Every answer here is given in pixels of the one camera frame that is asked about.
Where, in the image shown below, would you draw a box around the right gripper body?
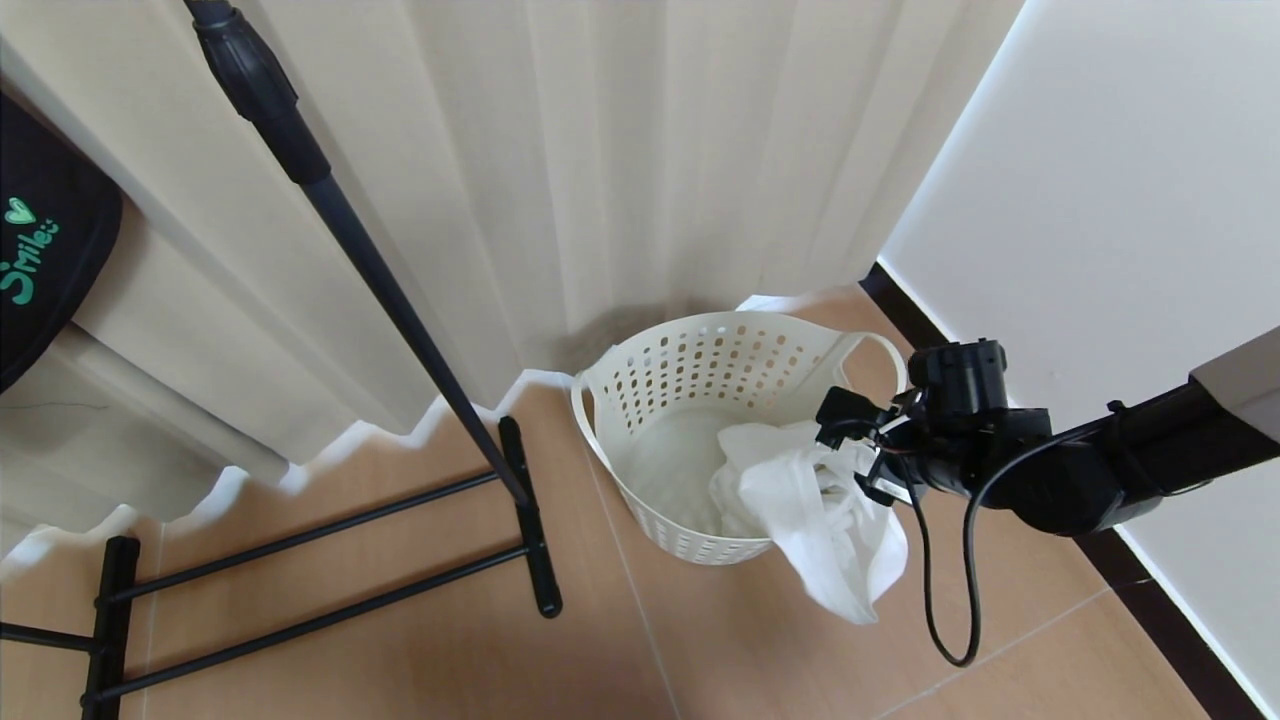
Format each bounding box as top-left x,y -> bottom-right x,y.
856,418 -> 968,508

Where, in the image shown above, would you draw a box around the white garment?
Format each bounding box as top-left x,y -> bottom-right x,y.
707,418 -> 910,627

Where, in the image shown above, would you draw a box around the black shorts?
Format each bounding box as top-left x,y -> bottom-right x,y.
0,93 -> 125,394

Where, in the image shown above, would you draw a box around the white laundry basket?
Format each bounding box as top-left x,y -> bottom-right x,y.
570,311 -> 910,568

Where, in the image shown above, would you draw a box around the black clothes rack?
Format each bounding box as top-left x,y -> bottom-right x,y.
0,0 -> 564,720

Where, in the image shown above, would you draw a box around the beige curtain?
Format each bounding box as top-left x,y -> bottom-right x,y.
0,0 -> 1027,561

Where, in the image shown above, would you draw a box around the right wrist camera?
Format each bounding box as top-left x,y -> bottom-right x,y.
814,385 -> 898,451

